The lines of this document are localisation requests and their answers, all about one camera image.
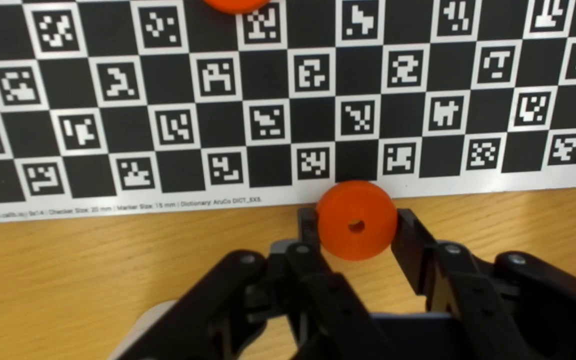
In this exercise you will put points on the black white calibration checkerboard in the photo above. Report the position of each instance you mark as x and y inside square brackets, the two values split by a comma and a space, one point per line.
[269, 100]

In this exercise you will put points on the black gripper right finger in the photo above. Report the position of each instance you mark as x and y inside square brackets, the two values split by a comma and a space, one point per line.
[500, 306]

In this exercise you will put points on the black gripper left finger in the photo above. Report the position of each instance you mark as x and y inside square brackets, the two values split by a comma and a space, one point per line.
[234, 312]

